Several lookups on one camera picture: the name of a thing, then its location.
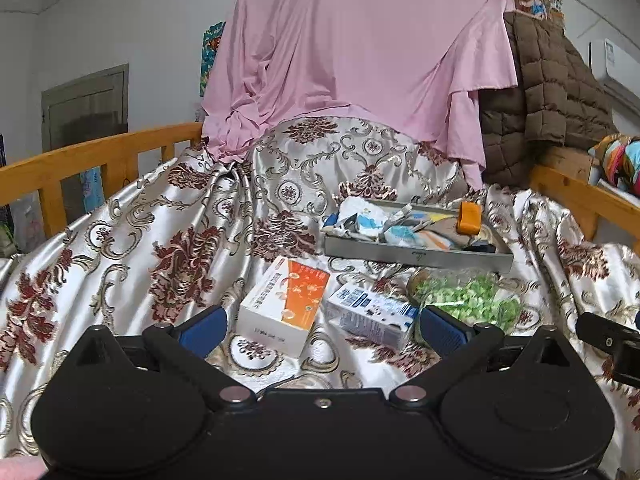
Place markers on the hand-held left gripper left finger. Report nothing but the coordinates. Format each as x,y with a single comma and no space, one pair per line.
202,330

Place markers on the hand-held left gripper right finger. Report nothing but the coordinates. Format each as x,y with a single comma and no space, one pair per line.
442,327

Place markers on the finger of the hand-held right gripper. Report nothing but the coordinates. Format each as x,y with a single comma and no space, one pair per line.
607,335

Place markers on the grey tray with colourful picture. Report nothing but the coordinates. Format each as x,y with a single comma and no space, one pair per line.
400,256

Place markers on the beige pouch with drawing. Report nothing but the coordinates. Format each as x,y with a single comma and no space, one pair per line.
442,241

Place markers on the navy dotted sock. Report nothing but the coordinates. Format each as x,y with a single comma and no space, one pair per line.
481,246

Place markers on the white printed washcloth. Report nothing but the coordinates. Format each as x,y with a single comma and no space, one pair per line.
367,215

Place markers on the bag of green pieces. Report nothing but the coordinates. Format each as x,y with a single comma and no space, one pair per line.
465,300

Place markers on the blue and white carton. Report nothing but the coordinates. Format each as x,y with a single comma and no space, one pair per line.
370,315

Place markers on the orange and white box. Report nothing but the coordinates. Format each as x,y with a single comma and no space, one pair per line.
280,300

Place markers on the floral satin blanket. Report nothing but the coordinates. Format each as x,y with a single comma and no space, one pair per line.
175,240

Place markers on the small orange plastic case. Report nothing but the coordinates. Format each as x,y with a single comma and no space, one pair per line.
470,220

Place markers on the white shelf board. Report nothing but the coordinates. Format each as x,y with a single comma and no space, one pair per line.
622,191

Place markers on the multicolour patterned cloth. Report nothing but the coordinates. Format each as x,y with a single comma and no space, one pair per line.
620,160

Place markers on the clear plastic bag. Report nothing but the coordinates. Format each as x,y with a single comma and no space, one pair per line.
27,222

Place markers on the pink garment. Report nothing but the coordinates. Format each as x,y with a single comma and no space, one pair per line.
17,467

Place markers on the brown quilted jacket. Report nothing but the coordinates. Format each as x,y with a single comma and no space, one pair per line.
550,95

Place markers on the white air conditioner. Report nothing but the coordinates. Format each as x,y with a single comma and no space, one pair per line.
617,67

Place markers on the pink hanging cloth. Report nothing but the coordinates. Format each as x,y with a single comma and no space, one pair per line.
360,45

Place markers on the wooden bed rail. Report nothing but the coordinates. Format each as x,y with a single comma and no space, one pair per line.
575,190
90,152

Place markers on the colourful wall poster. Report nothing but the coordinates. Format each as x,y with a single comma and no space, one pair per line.
214,57

